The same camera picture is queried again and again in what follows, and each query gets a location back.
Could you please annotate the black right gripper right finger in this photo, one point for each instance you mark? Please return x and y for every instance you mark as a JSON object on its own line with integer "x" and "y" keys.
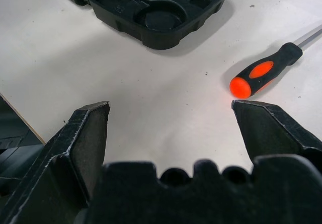
{"x": 274, "y": 131}

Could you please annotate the black rugged device case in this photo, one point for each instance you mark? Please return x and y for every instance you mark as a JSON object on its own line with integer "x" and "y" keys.
{"x": 161, "y": 15}

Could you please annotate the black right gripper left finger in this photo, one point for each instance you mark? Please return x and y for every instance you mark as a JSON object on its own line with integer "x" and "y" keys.
{"x": 75, "y": 143}

